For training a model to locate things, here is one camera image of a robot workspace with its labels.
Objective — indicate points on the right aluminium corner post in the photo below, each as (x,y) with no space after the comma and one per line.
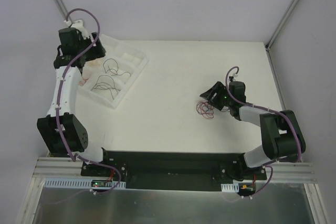
(281,25)

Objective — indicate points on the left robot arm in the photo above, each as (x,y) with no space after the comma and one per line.
(61,131)

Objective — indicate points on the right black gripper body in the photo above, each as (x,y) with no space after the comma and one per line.
(219,97)

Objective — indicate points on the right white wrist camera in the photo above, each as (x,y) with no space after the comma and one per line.
(233,77)

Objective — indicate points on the right white cable duct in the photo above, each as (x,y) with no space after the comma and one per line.
(230,188)

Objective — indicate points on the left white cable duct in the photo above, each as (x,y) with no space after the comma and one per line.
(71,183)

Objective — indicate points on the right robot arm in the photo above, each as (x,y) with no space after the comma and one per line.
(281,136)

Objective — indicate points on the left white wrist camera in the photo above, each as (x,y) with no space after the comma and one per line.
(79,25)

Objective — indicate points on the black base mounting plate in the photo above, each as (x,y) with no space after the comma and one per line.
(174,171)

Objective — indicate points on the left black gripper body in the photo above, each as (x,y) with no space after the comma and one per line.
(95,50)

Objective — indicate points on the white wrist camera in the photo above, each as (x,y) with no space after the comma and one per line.
(233,77)
(79,25)

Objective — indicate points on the white cable duct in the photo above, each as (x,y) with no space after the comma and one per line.
(230,188)
(71,183)

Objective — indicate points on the white foam compartment tray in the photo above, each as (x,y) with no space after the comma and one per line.
(106,80)

